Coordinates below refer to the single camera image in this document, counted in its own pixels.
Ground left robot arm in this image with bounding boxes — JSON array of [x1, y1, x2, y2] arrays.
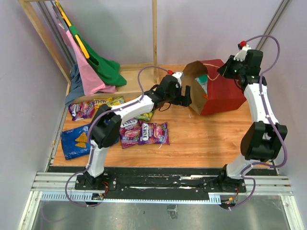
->
[[83, 71, 191, 190]]

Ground front aluminium rail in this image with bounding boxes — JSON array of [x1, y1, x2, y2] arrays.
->
[[31, 172, 293, 196]]

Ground left aluminium frame post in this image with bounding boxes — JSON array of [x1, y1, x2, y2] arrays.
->
[[37, 1, 74, 69]]

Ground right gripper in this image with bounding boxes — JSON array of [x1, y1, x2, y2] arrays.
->
[[217, 55, 246, 80]]

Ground green cloth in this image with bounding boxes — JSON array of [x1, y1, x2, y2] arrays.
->
[[61, 16, 127, 86]]

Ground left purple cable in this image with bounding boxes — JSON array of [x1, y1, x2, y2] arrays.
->
[[65, 66, 173, 208]]

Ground green yellow candy bag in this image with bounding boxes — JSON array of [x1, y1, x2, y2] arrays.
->
[[107, 96, 125, 107]]

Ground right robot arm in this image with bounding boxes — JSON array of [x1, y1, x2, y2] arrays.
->
[[213, 45, 287, 192]]

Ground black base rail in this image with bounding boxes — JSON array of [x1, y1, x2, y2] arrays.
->
[[75, 167, 246, 194]]

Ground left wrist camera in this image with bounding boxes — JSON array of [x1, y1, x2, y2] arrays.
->
[[172, 71, 184, 86]]

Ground blue chips bag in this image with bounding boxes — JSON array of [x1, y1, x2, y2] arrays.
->
[[59, 124, 120, 161]]

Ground right aluminium frame post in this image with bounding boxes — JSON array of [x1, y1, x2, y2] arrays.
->
[[256, 0, 292, 50]]

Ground grey slotted cable duct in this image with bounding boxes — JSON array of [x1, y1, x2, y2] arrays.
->
[[40, 191, 222, 205]]

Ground aluminium frame post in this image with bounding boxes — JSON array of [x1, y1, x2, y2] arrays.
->
[[37, 1, 74, 69], [256, 0, 292, 50]]

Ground red brown paper bag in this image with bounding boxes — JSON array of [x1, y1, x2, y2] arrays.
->
[[182, 59, 246, 115]]

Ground purple berries candy bag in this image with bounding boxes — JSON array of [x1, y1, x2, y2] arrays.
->
[[119, 118, 141, 149]]

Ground blue grey cloth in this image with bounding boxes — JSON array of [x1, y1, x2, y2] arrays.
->
[[65, 63, 84, 106]]

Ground green foxs candy bag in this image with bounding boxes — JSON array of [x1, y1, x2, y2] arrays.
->
[[135, 111, 154, 122]]

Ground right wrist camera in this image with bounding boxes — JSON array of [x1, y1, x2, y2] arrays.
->
[[233, 44, 251, 62]]

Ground wooden clothes rack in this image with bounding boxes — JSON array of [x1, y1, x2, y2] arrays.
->
[[18, 0, 161, 103]]

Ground teal orange snack bag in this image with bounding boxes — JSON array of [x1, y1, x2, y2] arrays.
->
[[195, 74, 208, 98]]

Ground pink cloth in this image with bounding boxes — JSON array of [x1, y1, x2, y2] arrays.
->
[[57, 19, 116, 96]]

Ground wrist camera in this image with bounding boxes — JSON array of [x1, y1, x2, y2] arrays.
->
[[233, 44, 251, 62], [172, 71, 184, 86]]

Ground yellow hanger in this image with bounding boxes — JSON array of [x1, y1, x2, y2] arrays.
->
[[55, 0, 90, 59]]

